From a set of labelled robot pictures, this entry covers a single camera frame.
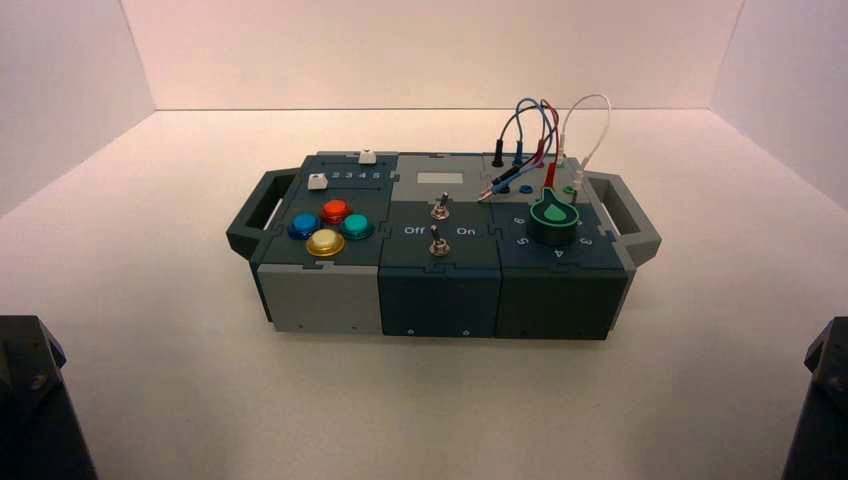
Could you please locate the white banana plug cable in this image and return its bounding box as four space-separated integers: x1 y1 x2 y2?
557 93 612 195

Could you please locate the blue round push button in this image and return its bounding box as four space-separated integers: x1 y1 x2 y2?
288 212 322 241

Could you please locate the red round push button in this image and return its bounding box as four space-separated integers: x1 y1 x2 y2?
320 199 351 227

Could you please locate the black banana plug cable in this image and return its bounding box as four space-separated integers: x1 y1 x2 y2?
478 105 549 201

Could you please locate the blue banana plug cable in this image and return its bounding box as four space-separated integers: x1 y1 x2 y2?
512 97 554 167

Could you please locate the yellow round push button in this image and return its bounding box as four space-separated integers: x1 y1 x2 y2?
305 228 346 258

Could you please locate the green and black rotary knob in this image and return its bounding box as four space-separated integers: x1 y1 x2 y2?
527 186 581 248

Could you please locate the red banana plug cable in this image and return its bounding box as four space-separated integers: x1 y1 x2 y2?
533 99 563 194

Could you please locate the teal round push button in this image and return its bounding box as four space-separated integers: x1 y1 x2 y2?
340 213 375 242

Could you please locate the modular grey and teal control box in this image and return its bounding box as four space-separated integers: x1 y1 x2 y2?
225 150 662 342

